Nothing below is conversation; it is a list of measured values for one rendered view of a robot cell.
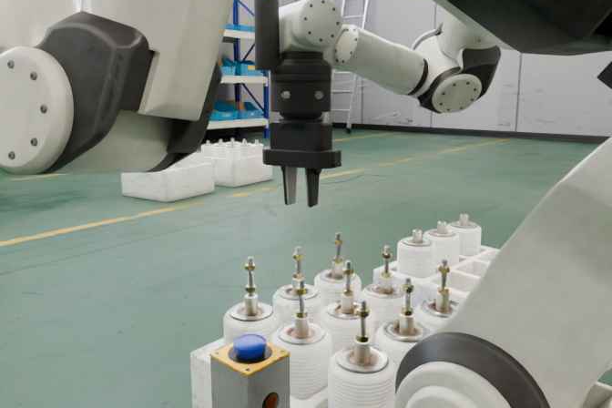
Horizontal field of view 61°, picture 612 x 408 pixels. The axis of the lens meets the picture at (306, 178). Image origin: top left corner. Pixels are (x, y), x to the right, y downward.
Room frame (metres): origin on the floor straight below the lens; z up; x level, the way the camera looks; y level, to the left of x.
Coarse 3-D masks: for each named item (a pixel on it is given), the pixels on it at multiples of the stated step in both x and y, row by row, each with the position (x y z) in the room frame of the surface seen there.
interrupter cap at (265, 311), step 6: (234, 306) 0.86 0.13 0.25; (240, 306) 0.86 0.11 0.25; (258, 306) 0.86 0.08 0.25; (264, 306) 0.86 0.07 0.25; (270, 306) 0.86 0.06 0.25; (234, 312) 0.84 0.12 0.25; (240, 312) 0.84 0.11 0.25; (258, 312) 0.84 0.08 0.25; (264, 312) 0.83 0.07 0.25; (270, 312) 0.83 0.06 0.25; (234, 318) 0.82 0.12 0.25; (240, 318) 0.81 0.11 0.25; (246, 318) 0.81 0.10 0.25; (252, 318) 0.81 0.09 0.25; (258, 318) 0.81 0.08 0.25; (264, 318) 0.82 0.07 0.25
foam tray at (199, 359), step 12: (204, 348) 0.85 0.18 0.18; (216, 348) 0.85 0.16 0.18; (192, 360) 0.83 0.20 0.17; (204, 360) 0.81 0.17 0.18; (192, 372) 0.83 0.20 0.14; (204, 372) 0.81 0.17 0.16; (192, 384) 0.84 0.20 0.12; (204, 384) 0.81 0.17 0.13; (192, 396) 0.84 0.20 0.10; (204, 396) 0.81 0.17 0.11; (312, 396) 0.71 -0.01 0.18; (324, 396) 0.71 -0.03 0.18
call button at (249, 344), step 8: (240, 336) 0.60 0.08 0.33; (248, 336) 0.60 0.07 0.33; (256, 336) 0.60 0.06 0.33; (240, 344) 0.58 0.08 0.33; (248, 344) 0.58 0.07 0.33; (256, 344) 0.58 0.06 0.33; (264, 344) 0.58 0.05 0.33; (240, 352) 0.57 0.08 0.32; (248, 352) 0.57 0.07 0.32; (256, 352) 0.57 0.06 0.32
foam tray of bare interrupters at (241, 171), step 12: (204, 156) 3.51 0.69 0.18; (252, 156) 3.55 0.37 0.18; (216, 168) 3.41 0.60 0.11; (228, 168) 3.35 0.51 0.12; (240, 168) 3.38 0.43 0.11; (252, 168) 3.47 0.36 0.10; (264, 168) 3.56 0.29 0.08; (216, 180) 3.42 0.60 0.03; (228, 180) 3.35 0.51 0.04; (240, 180) 3.38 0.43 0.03; (252, 180) 3.47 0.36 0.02; (264, 180) 3.56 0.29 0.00
